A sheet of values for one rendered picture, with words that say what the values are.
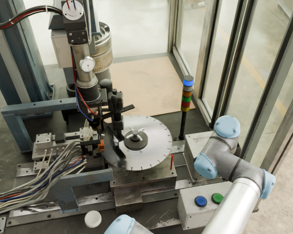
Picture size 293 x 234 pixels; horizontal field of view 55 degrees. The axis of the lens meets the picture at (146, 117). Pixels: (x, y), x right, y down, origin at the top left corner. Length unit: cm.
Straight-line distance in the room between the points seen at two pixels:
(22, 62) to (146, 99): 74
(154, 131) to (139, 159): 17
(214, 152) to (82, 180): 55
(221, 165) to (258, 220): 144
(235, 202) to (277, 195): 169
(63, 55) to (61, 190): 53
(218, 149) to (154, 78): 117
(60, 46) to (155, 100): 91
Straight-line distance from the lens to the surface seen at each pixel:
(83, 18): 88
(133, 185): 127
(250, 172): 83
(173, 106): 173
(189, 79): 127
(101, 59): 174
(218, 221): 69
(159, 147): 125
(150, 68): 204
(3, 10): 148
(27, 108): 140
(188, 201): 117
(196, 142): 135
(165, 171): 130
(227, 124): 87
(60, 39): 98
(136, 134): 123
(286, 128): 98
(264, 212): 230
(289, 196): 245
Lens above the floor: 192
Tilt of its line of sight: 45 degrees down
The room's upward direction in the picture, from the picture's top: straight up
